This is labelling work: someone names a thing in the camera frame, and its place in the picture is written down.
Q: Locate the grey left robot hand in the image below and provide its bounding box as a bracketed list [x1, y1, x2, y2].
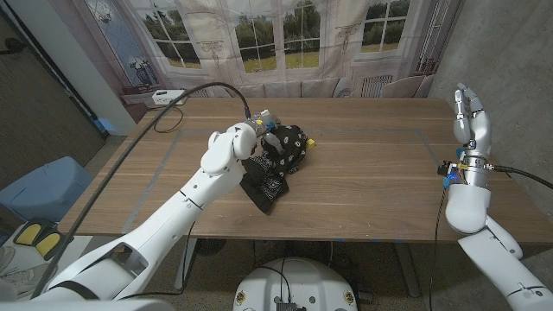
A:
[244, 109, 286, 156]

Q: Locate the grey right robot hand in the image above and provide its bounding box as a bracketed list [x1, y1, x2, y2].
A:
[452, 82, 493, 189]

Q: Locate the black paisley bandana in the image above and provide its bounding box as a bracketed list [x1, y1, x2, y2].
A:
[238, 124, 308, 215]

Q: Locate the printed window backdrop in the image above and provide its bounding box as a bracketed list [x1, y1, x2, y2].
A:
[47, 0, 466, 99]

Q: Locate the white power box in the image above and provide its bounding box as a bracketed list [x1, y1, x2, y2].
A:
[151, 89, 188, 106]

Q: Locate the grey metal table leg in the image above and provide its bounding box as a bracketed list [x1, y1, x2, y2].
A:
[393, 241, 421, 298]
[175, 238, 196, 290]

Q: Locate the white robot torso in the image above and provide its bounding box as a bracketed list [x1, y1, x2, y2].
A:
[232, 257, 359, 311]

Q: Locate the blue upholstered seat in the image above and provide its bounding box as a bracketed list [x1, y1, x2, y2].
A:
[0, 155, 94, 224]

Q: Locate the yellow black foot pedal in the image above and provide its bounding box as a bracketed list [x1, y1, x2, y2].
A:
[12, 219, 47, 247]
[34, 232, 74, 262]

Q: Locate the white sneaker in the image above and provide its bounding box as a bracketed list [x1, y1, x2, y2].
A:
[0, 245, 16, 273]
[0, 263, 57, 300]

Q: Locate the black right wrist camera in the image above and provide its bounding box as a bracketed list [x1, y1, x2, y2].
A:
[436, 160, 459, 189]

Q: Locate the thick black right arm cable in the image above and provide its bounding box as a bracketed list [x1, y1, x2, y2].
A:
[490, 163, 553, 190]

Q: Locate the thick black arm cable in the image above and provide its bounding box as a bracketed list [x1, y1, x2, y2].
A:
[490, 163, 553, 190]
[30, 81, 253, 299]

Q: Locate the black looped power cable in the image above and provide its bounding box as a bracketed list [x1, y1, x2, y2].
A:
[153, 103, 185, 134]

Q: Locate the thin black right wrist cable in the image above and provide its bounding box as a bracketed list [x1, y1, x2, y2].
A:
[428, 187, 448, 311]

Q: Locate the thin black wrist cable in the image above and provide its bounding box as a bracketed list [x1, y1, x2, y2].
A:
[116, 220, 196, 300]
[428, 187, 448, 311]

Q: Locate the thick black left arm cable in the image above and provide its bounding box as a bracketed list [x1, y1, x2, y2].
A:
[30, 81, 253, 299]

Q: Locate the thin black left wrist cable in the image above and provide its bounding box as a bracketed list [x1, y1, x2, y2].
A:
[116, 220, 196, 300]

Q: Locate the black door handle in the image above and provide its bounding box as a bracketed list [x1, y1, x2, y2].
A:
[0, 37, 27, 55]

